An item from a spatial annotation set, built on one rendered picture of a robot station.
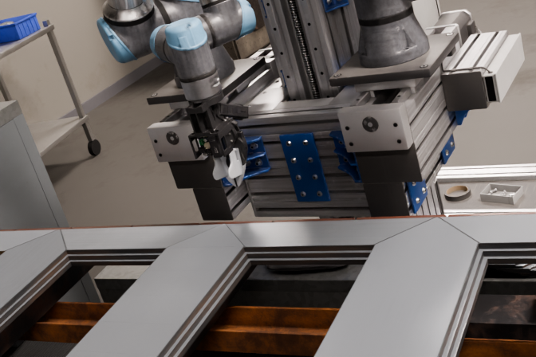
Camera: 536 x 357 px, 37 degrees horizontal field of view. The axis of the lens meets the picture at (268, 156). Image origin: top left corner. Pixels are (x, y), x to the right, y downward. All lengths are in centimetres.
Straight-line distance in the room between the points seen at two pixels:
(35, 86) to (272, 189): 403
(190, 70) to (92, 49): 475
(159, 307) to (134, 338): 8
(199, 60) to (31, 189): 96
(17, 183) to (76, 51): 387
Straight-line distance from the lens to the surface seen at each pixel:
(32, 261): 182
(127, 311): 147
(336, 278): 168
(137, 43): 187
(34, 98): 583
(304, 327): 156
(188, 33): 155
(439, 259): 134
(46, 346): 211
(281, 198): 196
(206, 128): 160
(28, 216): 237
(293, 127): 184
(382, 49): 169
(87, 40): 627
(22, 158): 237
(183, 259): 157
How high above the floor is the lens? 155
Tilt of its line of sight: 21 degrees down
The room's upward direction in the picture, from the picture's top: 17 degrees counter-clockwise
